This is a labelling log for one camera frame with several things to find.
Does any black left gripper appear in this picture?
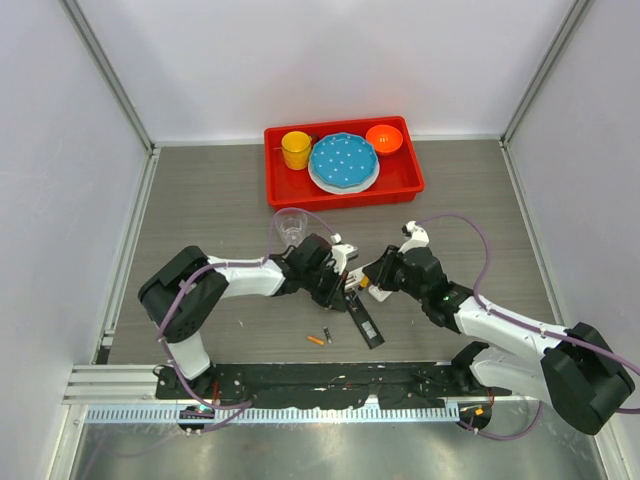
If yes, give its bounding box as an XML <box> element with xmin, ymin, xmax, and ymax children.
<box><xmin>301</xmin><ymin>261</ymin><xmax>347</xmax><ymax>310</ymax></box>

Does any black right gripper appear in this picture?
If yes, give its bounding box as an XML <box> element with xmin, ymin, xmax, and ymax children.
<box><xmin>363</xmin><ymin>245</ymin><xmax>427</xmax><ymax>303</ymax></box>

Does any orange AAA battery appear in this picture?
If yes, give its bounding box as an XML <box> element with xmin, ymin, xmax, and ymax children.
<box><xmin>306</xmin><ymin>336</ymin><xmax>325</xmax><ymax>346</ymax></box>

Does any white remote with black batteries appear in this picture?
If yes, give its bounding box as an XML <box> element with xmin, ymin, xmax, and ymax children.
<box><xmin>368</xmin><ymin>285</ymin><xmax>392</xmax><ymax>303</ymax></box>

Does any long white remote control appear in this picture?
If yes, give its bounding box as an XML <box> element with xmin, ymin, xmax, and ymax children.
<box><xmin>345</xmin><ymin>267</ymin><xmax>367</xmax><ymax>291</ymax></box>

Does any orange handle screwdriver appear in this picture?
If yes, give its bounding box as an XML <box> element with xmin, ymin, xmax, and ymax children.
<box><xmin>357</xmin><ymin>277</ymin><xmax>371</xmax><ymax>290</ymax></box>

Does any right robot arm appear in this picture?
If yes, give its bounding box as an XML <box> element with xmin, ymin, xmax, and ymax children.
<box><xmin>363</xmin><ymin>246</ymin><xmax>635</xmax><ymax>435</ymax></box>

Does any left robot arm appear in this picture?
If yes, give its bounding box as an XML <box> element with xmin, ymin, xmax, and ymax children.
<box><xmin>138</xmin><ymin>234</ymin><xmax>357</xmax><ymax>399</ymax></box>

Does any clear plastic cup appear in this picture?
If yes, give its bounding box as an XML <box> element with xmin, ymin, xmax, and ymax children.
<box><xmin>274</xmin><ymin>208</ymin><xmax>308</xmax><ymax>247</ymax></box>

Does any white plate under blue plate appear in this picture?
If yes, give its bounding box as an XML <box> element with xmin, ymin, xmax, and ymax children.
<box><xmin>308</xmin><ymin>167</ymin><xmax>380</xmax><ymax>195</ymax></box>

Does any red plastic tray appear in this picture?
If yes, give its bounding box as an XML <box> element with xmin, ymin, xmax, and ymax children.
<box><xmin>263</xmin><ymin>116</ymin><xmax>425</xmax><ymax>211</ymax></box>

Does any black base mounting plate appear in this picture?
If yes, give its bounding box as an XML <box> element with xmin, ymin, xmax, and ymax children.
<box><xmin>153</xmin><ymin>362</ymin><xmax>511</xmax><ymax>410</ymax></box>

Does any blue dotted plate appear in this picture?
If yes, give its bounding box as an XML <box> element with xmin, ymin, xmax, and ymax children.
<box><xmin>308</xmin><ymin>132</ymin><xmax>380</xmax><ymax>192</ymax></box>

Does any yellow plastic cup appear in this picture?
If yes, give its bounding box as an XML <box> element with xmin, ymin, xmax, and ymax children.
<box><xmin>281</xmin><ymin>131</ymin><xmax>313</xmax><ymax>171</ymax></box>

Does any orange bowl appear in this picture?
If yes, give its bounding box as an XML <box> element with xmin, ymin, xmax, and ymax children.
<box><xmin>365</xmin><ymin>124</ymin><xmax>404</xmax><ymax>156</ymax></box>

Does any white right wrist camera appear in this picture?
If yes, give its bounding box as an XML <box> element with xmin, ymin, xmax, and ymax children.
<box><xmin>399</xmin><ymin>221</ymin><xmax>430</xmax><ymax>254</ymax></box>

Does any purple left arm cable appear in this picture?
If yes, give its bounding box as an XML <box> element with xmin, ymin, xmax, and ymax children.
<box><xmin>157</xmin><ymin>207</ymin><xmax>341</xmax><ymax>436</ymax></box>

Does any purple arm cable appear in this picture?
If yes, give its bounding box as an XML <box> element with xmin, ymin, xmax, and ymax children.
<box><xmin>419</xmin><ymin>212</ymin><xmax>640</xmax><ymax>442</ymax></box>
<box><xmin>157</xmin><ymin>207</ymin><xmax>341</xmax><ymax>436</ymax></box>

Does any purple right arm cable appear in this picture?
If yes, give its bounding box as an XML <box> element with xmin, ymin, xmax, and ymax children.
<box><xmin>419</xmin><ymin>212</ymin><xmax>640</xmax><ymax>442</ymax></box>

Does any aluminium rail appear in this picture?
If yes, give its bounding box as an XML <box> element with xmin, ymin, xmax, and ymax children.
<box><xmin>61</xmin><ymin>363</ymin><xmax>174</xmax><ymax>405</ymax></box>

